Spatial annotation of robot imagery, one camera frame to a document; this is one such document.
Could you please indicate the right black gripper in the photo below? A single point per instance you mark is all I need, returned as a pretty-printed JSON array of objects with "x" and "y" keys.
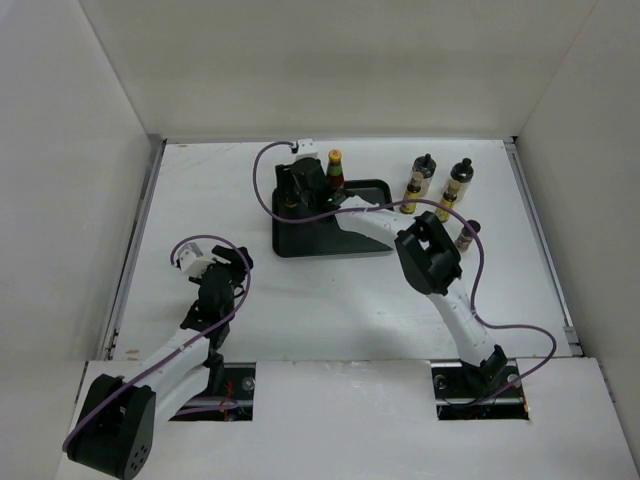
[{"x": 285, "y": 177}]

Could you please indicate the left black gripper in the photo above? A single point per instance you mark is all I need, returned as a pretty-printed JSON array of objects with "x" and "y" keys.
[{"x": 229, "y": 256}]

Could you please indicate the red sauce bottle yellow cap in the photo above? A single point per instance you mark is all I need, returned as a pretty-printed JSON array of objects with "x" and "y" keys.
[{"x": 334, "y": 171}]

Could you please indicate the yellow-label brown bottle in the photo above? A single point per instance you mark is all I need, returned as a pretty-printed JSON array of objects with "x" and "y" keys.
[
  {"x": 412, "y": 192},
  {"x": 447, "y": 201}
]

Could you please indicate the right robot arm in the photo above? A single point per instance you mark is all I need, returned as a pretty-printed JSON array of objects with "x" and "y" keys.
[{"x": 314, "y": 219}]

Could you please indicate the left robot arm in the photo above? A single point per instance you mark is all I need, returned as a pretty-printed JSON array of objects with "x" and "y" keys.
[{"x": 115, "y": 429}]

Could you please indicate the black plastic tray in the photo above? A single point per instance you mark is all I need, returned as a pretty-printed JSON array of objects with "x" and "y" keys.
[{"x": 324, "y": 237}]

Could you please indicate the left black-cap grinder bottle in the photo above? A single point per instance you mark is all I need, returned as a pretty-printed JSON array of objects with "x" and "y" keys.
[{"x": 426, "y": 166}]

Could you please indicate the black-cap grinder bottle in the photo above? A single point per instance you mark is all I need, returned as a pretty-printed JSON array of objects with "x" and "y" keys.
[
  {"x": 426, "y": 166},
  {"x": 463, "y": 172}
]

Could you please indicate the right black-cap grinder bottle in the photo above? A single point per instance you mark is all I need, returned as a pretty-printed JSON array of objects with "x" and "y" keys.
[{"x": 463, "y": 172}]

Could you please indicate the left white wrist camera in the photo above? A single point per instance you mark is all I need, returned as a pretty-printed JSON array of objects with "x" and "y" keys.
[{"x": 191, "y": 261}]

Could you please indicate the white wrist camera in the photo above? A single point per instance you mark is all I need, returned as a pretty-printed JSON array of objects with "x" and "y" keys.
[
  {"x": 304, "y": 148},
  {"x": 191, "y": 261}
]

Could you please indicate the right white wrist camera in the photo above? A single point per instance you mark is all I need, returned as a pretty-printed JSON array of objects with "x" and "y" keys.
[{"x": 304, "y": 148}]

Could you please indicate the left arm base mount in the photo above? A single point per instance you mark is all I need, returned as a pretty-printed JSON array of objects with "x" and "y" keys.
[{"x": 228, "y": 396}]

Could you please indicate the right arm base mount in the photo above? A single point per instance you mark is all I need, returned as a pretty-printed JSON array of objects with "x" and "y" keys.
[{"x": 457, "y": 400}]

